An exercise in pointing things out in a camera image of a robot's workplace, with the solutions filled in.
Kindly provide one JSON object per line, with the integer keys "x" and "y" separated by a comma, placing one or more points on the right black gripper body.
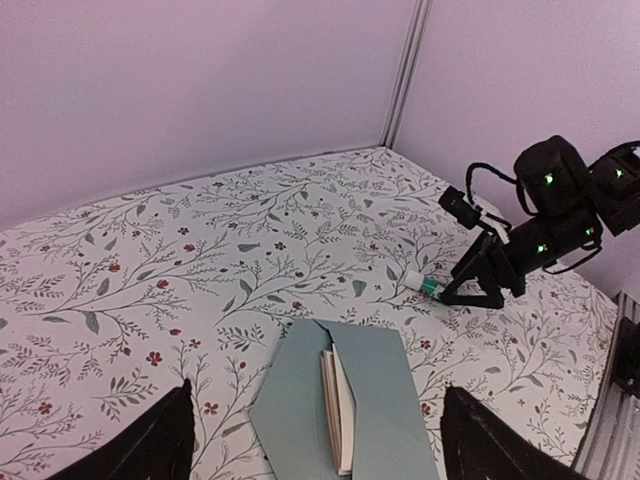
{"x": 555, "y": 245}

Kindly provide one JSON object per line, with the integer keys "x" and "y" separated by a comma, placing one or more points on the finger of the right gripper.
{"x": 479, "y": 260}
{"x": 489, "y": 295}

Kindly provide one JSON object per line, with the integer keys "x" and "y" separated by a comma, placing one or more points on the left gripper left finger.
{"x": 157, "y": 445}

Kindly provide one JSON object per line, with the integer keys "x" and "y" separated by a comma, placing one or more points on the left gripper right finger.
{"x": 477, "y": 444}

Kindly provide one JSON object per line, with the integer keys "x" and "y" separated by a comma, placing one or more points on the green white glue stick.
{"x": 422, "y": 284}

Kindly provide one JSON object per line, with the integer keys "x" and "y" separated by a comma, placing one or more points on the teal blue envelope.
{"x": 289, "y": 417}

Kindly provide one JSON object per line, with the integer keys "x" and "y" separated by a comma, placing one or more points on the beige letter paper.
{"x": 340, "y": 410}

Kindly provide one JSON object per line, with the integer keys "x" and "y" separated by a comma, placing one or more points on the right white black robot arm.
{"x": 570, "y": 205}

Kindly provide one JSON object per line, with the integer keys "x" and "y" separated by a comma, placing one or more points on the floral patterned table mat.
{"x": 106, "y": 307}

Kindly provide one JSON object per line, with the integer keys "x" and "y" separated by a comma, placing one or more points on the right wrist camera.
{"x": 453, "y": 202}

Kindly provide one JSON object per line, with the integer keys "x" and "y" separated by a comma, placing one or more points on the front aluminium rail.
{"x": 610, "y": 446}

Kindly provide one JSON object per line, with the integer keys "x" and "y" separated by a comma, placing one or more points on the right aluminium frame post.
{"x": 405, "y": 73}

